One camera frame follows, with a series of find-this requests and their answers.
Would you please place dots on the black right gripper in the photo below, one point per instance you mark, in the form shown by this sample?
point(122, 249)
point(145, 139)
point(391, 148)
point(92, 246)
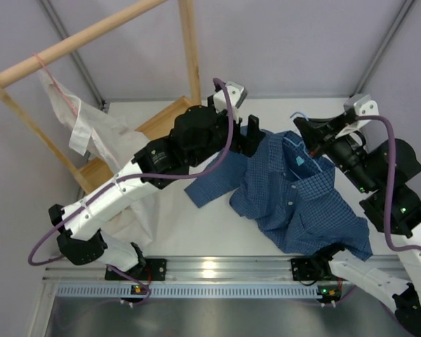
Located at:
point(318, 133)

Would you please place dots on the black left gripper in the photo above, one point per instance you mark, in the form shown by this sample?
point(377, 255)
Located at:
point(247, 145)

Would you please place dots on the light blue wire hanger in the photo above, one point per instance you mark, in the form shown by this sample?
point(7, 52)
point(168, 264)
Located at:
point(301, 144)

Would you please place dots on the blue plaid shirt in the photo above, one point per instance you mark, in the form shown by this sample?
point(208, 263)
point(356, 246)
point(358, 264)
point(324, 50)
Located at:
point(293, 204)

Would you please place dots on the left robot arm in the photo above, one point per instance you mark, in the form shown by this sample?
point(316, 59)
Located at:
point(196, 135)

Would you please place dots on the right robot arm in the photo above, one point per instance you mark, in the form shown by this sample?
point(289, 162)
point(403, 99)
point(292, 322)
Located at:
point(392, 207)

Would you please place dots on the white table cover sheet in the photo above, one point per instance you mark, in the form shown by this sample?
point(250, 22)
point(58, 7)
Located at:
point(175, 227)

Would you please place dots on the white cloth garment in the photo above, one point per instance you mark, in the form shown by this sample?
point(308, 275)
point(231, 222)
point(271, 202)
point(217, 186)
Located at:
point(110, 140)

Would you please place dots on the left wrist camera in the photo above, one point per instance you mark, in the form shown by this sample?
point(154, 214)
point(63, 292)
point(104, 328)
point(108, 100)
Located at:
point(237, 94)

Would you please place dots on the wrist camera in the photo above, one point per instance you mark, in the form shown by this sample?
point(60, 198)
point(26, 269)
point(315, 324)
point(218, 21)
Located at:
point(237, 94)
point(364, 107)

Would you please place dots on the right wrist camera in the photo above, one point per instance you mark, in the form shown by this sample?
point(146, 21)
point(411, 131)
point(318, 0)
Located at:
point(364, 107)

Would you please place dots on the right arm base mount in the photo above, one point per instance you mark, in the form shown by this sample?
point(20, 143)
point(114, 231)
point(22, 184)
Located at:
point(311, 269)

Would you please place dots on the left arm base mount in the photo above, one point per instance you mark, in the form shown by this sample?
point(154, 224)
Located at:
point(154, 270)

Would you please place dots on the slotted white cable duct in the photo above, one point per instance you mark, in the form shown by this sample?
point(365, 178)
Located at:
point(195, 291)

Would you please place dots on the pink wire hanger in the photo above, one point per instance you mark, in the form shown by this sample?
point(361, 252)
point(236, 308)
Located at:
point(55, 84)

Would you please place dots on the aluminium mounting rail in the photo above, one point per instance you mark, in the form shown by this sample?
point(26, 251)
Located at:
point(191, 269)

